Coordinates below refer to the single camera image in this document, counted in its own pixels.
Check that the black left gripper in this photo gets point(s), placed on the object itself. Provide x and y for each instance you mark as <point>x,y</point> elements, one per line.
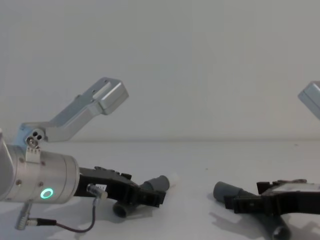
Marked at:
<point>110,183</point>

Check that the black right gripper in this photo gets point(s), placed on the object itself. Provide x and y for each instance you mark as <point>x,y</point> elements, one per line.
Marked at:
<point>292,197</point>

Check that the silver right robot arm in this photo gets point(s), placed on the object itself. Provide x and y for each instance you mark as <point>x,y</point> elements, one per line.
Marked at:
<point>311,100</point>

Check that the white table cloth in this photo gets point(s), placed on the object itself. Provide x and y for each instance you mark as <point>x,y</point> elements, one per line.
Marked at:
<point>190,175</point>

